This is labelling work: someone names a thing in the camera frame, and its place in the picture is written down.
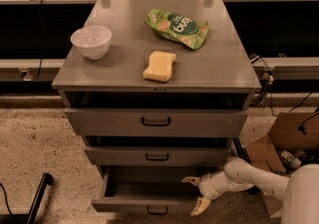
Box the grey top drawer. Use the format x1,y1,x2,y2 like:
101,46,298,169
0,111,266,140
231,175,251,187
65,108,247,137

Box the black cables on right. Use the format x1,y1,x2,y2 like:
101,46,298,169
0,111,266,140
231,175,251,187
248,53,275,108

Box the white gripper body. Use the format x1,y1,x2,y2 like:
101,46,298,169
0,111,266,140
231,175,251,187
198,172,225,200

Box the grey middle drawer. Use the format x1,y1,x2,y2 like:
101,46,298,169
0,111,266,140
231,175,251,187
85,146,230,167

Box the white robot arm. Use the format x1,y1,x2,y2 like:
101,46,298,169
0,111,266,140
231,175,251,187
182,157,319,224

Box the black bar beside cabinet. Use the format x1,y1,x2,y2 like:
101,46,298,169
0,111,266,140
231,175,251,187
232,136,260,196

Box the cardboard box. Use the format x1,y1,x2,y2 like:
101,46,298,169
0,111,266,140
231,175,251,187
246,112,319,224

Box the yellow sponge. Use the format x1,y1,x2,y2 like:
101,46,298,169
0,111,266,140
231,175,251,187
143,51,176,83

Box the grey bottom drawer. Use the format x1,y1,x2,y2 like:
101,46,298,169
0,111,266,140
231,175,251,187
92,166,214,215

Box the black metal stand leg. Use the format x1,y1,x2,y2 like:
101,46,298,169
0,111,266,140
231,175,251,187
0,173,53,224

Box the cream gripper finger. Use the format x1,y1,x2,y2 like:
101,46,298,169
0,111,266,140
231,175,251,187
190,197,211,216
182,176,200,186

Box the can inside cardboard box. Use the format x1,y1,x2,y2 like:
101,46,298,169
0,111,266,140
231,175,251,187
278,149,301,169

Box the grey drawer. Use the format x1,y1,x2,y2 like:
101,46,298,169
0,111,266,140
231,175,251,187
85,146,230,167
65,108,247,137
92,166,214,215

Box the grey metal drawer cabinet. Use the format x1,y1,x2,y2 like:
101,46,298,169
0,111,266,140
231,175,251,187
51,0,263,190

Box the white bowl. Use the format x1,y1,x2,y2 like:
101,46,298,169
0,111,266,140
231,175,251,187
71,26,113,60

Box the black cable on left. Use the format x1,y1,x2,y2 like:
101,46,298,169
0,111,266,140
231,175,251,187
32,0,56,82

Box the green chip bag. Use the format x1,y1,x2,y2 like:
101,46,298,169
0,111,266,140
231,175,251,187
146,8,208,50

